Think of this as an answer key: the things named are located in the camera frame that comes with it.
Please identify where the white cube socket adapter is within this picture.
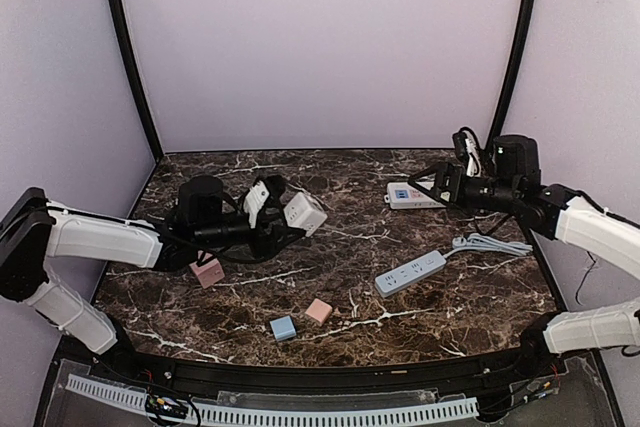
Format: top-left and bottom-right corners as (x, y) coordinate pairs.
(284, 192), (327, 237)

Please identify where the blue-grey power strip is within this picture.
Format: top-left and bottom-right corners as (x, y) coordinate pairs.
(375, 251), (446, 298)

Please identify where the pink plug adapter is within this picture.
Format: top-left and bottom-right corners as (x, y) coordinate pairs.
(304, 298), (333, 325)

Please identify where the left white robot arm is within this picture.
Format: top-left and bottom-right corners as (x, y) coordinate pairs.
(1, 175), (327, 356)

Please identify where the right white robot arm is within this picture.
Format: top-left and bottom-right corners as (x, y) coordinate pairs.
(408, 128), (639, 357)

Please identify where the blue flat plug adapter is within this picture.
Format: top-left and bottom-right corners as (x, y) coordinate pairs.
(270, 316), (297, 342)

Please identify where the white colourful power strip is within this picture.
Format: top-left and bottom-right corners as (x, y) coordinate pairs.
(384, 182), (443, 210)

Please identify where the pink cube socket adapter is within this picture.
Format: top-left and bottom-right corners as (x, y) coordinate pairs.
(190, 251), (225, 289)

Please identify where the small green circuit board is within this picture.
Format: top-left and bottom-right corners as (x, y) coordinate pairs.
(144, 394), (189, 420)

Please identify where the grey power strip cable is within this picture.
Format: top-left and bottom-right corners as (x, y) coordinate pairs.
(452, 232), (535, 257)

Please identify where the right black frame post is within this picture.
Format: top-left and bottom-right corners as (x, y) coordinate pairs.
(485, 0), (535, 151)

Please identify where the black frame post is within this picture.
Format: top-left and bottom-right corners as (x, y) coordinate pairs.
(107, 0), (164, 164)
(485, 0), (535, 151)

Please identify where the black front frame rail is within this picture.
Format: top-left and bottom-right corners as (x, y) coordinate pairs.
(59, 334), (596, 401)

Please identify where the white slotted cable duct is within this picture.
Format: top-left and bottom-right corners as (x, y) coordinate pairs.
(65, 374), (479, 426)

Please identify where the left black frame post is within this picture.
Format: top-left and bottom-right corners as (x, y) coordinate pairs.
(107, 0), (164, 164)

